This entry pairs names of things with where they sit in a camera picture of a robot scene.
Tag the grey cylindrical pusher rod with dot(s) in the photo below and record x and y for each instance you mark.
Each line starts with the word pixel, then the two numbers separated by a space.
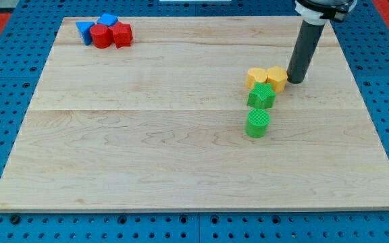
pixel 305 46

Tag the red star block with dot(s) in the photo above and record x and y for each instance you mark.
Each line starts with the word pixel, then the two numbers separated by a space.
pixel 121 34

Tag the wooden board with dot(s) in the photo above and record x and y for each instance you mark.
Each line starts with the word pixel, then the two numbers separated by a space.
pixel 159 126

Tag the green star block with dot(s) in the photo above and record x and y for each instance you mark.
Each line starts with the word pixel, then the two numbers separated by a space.
pixel 261 96

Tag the green cylinder block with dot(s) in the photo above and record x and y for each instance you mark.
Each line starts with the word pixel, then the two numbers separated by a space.
pixel 257 123

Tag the yellow heart block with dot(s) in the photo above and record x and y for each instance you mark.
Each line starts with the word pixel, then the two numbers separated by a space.
pixel 255 75

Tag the red cylinder block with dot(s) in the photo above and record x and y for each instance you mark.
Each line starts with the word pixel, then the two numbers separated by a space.
pixel 101 36

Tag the robot arm flange white black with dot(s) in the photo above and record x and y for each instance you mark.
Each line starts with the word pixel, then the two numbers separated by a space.
pixel 318 12

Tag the blue triangle block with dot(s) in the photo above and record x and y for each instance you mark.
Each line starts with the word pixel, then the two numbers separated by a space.
pixel 84 30

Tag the yellow hexagon block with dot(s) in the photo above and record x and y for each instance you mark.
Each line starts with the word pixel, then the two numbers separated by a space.
pixel 277 77

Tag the blue cube block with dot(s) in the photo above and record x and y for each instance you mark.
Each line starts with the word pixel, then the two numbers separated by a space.
pixel 107 19

